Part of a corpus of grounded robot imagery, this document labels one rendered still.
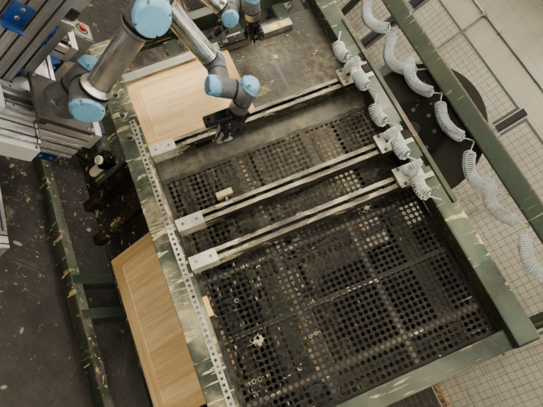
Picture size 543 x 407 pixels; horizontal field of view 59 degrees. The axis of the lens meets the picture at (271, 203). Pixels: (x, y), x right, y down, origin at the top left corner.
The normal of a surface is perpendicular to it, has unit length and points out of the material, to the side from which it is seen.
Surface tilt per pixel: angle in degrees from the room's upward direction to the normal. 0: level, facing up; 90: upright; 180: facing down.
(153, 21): 82
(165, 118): 56
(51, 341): 0
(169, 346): 90
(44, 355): 0
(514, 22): 90
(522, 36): 90
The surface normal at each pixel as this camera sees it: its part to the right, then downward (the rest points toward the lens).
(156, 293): -0.55, -0.11
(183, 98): -0.04, -0.38
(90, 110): 0.13, 0.85
